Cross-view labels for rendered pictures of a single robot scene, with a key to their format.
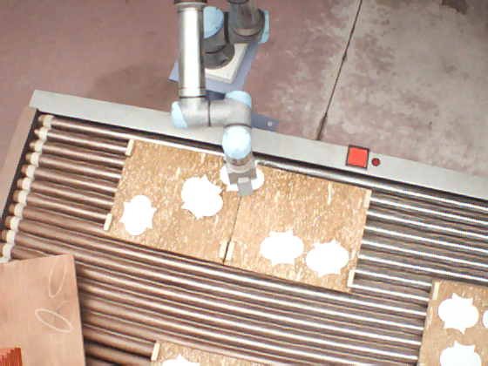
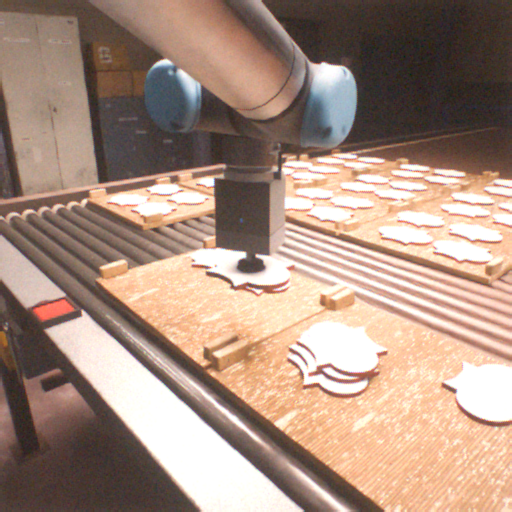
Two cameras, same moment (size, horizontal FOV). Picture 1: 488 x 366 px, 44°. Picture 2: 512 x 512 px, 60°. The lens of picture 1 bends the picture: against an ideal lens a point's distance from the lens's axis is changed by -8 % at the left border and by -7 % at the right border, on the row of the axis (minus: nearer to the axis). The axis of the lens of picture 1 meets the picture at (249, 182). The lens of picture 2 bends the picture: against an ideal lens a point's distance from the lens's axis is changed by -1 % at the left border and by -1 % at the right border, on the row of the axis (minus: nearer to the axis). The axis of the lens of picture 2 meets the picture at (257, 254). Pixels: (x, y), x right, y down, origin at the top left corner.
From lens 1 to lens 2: 2.04 m
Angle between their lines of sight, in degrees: 84
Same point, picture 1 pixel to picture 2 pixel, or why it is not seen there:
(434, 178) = (19, 269)
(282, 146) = (123, 374)
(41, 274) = not seen: outside the picture
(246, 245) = (303, 299)
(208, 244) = (360, 317)
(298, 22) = not seen: outside the picture
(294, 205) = (198, 303)
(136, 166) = (482, 490)
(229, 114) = not seen: hidden behind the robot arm
